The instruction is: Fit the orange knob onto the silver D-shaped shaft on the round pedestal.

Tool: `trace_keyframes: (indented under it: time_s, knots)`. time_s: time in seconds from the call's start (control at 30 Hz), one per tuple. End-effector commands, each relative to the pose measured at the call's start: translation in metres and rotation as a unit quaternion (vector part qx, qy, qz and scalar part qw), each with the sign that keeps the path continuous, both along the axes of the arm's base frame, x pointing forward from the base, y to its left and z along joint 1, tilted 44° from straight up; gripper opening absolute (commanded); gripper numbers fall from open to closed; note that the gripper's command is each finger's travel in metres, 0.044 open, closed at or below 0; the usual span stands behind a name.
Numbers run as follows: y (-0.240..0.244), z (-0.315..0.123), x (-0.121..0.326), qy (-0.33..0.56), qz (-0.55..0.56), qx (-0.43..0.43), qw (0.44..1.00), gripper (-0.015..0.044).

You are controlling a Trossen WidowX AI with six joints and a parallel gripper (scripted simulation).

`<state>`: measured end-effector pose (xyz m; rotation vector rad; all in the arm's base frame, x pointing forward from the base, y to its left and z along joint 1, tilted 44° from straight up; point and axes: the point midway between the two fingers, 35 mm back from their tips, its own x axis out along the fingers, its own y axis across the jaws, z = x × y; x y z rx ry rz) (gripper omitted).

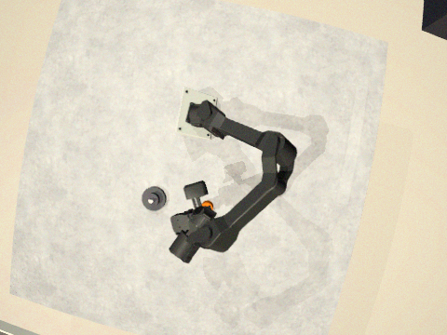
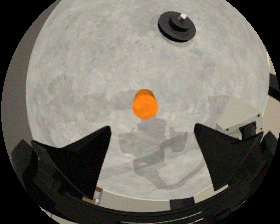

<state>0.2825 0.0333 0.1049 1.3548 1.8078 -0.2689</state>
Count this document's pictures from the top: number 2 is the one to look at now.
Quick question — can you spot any orange knob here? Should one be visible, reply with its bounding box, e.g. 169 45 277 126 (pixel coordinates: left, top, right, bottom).
132 88 159 118

